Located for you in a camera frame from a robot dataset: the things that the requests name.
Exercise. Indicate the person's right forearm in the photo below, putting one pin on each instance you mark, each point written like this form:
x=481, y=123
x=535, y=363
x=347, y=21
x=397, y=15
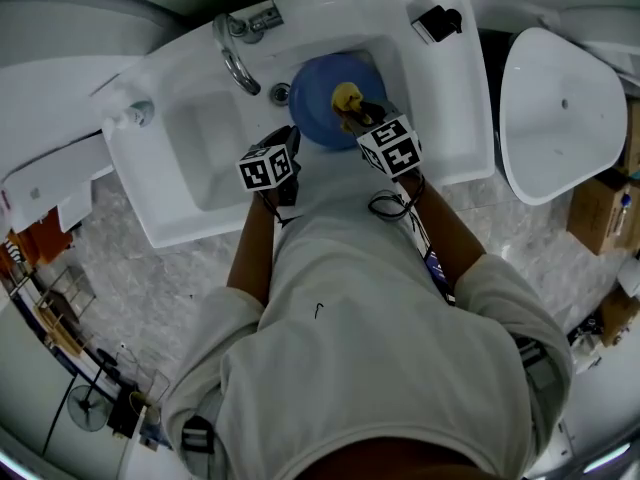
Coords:
x=440, y=223

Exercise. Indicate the blue plate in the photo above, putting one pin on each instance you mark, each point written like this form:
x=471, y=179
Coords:
x=320, y=113

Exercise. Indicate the black standing fan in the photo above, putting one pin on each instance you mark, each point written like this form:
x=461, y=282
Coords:
x=88, y=403

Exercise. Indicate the brown cardboard box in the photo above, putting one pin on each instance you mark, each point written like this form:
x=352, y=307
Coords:
x=605, y=215

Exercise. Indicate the white freestanding bathtub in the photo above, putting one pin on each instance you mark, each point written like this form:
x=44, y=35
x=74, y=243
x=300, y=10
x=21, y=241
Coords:
x=560, y=118

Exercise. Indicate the yellow cloth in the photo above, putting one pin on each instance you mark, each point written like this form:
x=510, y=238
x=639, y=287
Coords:
x=347, y=101

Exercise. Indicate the person's left forearm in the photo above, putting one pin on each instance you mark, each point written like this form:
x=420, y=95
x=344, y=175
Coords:
x=250, y=253

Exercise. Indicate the white ceramic sink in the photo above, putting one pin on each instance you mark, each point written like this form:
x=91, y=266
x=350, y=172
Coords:
x=210, y=133

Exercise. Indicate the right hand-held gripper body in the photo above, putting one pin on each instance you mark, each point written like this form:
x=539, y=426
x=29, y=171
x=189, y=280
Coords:
x=391, y=149

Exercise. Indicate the black and white soap dispenser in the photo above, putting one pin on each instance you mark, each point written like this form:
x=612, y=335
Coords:
x=436, y=23

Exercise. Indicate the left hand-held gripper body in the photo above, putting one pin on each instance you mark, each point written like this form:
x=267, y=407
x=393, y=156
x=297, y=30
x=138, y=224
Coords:
x=264, y=168

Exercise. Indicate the chrome faucet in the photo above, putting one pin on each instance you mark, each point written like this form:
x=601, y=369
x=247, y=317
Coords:
x=232, y=50

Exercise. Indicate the person's white t-shirt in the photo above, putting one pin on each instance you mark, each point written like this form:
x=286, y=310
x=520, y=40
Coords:
x=370, y=348

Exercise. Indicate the chrome sink drain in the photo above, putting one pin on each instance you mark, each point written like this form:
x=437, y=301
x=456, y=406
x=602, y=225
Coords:
x=280, y=92

